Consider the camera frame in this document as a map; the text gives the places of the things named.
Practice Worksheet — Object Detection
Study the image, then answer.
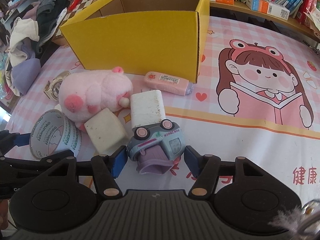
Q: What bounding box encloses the pink eraser case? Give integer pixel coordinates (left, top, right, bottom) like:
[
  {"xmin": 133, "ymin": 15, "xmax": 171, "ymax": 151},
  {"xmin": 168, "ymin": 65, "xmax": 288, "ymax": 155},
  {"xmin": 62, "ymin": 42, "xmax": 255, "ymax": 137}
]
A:
[{"xmin": 144, "ymin": 72, "xmax": 194, "ymax": 96}]

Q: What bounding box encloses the pile of clothes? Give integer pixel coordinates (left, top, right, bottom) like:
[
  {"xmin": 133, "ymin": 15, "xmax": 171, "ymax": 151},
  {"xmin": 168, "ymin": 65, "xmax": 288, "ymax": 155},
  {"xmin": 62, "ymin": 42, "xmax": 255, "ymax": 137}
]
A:
[{"xmin": 1, "ymin": 0, "xmax": 70, "ymax": 98}]

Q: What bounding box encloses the purple grey toy truck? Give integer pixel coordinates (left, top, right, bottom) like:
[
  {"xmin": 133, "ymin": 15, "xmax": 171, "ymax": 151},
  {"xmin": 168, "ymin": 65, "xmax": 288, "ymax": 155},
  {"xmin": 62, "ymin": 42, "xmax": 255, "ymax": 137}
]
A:
[{"xmin": 127, "ymin": 119, "xmax": 186, "ymax": 174}]

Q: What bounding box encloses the clear tape roll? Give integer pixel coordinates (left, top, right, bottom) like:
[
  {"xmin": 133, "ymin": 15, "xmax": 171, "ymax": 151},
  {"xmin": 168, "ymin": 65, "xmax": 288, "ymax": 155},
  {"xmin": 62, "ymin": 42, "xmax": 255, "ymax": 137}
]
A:
[{"xmin": 29, "ymin": 109, "xmax": 82, "ymax": 159}]

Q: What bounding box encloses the pink plush pig toy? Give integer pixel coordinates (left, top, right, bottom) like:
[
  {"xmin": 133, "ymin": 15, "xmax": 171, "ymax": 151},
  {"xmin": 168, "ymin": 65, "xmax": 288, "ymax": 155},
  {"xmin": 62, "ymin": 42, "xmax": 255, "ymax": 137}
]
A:
[{"xmin": 59, "ymin": 67, "xmax": 133, "ymax": 132}]

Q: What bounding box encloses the cream wrist watch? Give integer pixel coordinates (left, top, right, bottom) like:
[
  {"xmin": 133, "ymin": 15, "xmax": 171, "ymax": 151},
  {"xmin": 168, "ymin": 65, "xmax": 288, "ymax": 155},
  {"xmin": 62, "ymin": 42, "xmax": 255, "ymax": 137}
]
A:
[{"xmin": 43, "ymin": 71, "xmax": 71, "ymax": 101}]

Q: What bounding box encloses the white sponge block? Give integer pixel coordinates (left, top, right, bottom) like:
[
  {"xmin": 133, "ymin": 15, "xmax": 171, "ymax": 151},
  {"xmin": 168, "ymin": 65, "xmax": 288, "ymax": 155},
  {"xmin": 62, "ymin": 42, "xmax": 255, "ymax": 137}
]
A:
[{"xmin": 84, "ymin": 108, "xmax": 129, "ymax": 155}]

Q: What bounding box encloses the pink cartoon desk mat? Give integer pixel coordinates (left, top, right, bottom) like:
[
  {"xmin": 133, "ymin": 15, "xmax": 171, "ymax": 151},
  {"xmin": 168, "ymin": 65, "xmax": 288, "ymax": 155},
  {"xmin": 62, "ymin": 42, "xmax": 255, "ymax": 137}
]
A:
[{"xmin": 6, "ymin": 17, "xmax": 319, "ymax": 203}]

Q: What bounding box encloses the yellow cardboard box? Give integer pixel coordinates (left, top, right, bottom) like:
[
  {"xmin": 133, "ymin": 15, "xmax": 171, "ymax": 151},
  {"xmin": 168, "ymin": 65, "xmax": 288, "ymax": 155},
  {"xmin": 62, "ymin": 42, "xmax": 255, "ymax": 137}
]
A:
[{"xmin": 60, "ymin": 0, "xmax": 210, "ymax": 83}]

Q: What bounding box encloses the red dictionary book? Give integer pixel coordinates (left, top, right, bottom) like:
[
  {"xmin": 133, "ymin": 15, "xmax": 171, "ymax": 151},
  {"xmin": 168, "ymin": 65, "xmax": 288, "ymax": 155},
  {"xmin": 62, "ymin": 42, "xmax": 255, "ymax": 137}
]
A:
[{"xmin": 296, "ymin": 0, "xmax": 319, "ymax": 28}]

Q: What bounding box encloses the white power adapter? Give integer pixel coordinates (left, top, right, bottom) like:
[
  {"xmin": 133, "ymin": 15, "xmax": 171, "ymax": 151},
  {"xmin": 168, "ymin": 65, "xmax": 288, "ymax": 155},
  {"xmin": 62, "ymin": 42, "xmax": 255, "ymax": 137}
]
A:
[{"xmin": 130, "ymin": 90, "xmax": 166, "ymax": 129}]

